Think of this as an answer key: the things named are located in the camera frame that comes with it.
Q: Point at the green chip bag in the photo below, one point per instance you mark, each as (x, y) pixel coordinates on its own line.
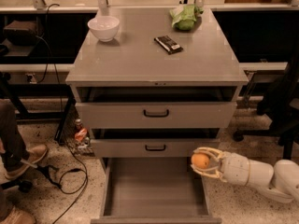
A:
(184, 17)

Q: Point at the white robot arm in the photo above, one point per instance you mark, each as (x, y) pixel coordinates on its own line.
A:
(279, 182)

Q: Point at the brown trouser leg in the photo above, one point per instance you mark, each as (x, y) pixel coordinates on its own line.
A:
(12, 142)

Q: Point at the tan shoe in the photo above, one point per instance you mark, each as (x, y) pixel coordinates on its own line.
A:
(18, 216)
(28, 160)

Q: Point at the orange snack packet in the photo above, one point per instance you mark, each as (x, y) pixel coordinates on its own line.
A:
(81, 134)

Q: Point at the top grey drawer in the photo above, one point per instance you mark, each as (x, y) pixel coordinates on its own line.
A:
(157, 107)

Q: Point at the bottom grey drawer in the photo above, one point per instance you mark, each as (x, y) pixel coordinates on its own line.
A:
(153, 191)

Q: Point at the black snack bar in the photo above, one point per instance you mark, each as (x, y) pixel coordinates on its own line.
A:
(168, 44)

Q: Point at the orange fruit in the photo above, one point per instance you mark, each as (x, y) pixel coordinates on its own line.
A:
(200, 160)

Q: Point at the middle grey drawer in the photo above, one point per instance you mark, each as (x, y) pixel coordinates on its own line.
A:
(129, 143)

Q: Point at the grey drawer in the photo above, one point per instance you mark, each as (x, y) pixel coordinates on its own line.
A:
(157, 107)
(129, 143)
(153, 191)

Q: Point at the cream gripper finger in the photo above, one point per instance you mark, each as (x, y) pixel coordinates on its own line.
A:
(209, 172)
(213, 153)

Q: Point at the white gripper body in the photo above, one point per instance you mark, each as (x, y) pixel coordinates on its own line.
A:
(235, 167)

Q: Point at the grey drawer cabinet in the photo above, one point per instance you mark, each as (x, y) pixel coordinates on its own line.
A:
(134, 59)

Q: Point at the white bowl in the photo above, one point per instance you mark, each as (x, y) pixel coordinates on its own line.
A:
(104, 27)

